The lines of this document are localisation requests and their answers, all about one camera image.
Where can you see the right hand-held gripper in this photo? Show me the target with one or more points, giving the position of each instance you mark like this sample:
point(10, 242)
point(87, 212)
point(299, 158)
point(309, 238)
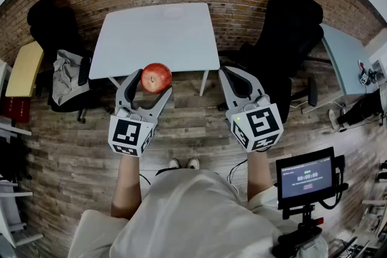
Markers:
point(260, 125)

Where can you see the person's white shirt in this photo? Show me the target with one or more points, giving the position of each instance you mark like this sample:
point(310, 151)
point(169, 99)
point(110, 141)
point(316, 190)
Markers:
point(193, 217)

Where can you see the person's left forearm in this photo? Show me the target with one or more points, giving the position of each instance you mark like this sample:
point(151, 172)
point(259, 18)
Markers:
point(127, 187)

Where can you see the dark red book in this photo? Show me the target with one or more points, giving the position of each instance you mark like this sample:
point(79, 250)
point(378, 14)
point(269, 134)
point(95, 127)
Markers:
point(16, 110)

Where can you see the person's right forearm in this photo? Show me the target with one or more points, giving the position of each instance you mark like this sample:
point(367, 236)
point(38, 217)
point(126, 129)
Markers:
point(258, 175)

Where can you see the white table leg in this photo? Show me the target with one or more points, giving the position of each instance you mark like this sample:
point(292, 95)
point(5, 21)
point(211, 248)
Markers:
point(115, 83)
point(204, 83)

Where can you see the black office chair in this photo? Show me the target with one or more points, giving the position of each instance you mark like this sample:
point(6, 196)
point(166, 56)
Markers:
point(54, 27)
point(287, 39)

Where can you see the yellow wooden board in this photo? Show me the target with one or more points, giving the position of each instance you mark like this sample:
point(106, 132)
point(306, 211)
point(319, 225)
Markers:
point(25, 69)

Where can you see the patterned black-white device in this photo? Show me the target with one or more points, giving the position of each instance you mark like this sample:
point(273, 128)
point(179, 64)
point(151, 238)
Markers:
point(366, 78)

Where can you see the black monitor mount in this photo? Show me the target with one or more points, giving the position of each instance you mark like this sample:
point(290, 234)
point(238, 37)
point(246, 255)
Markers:
point(305, 226)

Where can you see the white shelf unit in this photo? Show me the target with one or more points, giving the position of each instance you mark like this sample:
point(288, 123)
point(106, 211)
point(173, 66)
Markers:
point(12, 211)

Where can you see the red apple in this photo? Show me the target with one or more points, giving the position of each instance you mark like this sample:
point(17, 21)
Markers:
point(156, 78)

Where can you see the black monitor screen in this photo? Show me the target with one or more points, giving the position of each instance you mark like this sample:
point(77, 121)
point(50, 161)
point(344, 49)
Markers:
point(306, 179)

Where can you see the person's white shoe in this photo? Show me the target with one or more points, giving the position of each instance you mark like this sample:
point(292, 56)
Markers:
point(193, 163)
point(173, 163)

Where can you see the small red object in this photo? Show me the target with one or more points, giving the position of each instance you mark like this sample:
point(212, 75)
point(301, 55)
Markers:
point(361, 64)

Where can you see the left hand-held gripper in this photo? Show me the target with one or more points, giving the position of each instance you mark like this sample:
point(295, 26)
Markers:
point(125, 133)

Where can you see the white plate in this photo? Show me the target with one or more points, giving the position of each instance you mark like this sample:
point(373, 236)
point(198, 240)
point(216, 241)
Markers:
point(174, 13)

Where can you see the grey side table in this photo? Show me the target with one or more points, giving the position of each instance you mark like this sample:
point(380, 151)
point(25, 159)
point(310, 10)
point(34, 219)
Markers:
point(344, 57)

